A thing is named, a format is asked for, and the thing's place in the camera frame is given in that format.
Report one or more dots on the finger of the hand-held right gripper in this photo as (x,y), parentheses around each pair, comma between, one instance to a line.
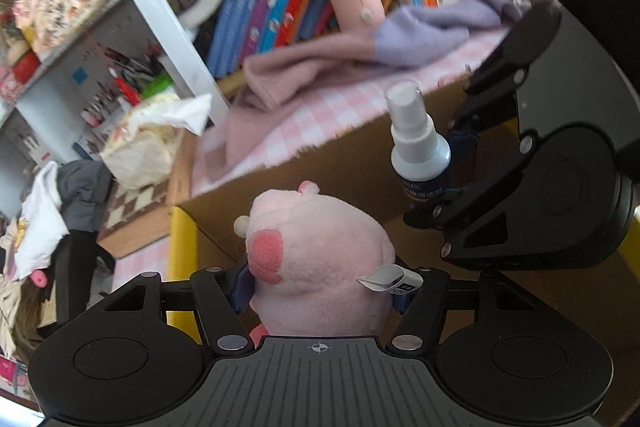
(450,213)
(462,146)

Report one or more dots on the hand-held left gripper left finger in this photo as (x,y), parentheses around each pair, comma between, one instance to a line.
(242,293)

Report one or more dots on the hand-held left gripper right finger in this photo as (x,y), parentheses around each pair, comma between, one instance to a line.
(401,303)

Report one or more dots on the white spray bottle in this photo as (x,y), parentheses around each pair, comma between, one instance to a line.
(417,152)

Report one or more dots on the yellow cardboard box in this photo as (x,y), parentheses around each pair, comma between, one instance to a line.
(220,219)

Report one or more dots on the pink plush toy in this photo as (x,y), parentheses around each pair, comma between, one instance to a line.
(320,252)

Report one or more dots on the brown checkered board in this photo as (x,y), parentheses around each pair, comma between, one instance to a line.
(135,204)

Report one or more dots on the pink checked printed table mat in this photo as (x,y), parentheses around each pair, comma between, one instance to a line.
(320,117)

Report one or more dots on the black chair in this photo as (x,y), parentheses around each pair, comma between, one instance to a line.
(75,267)

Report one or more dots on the mauve and lavender cloth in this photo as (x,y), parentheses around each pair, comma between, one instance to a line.
(310,62)

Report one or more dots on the grey garment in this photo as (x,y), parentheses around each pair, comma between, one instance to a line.
(82,192)

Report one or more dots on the white garment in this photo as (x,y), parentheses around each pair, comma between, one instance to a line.
(42,217)

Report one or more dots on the bundle of pens and markers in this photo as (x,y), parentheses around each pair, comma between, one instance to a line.
(127,87)

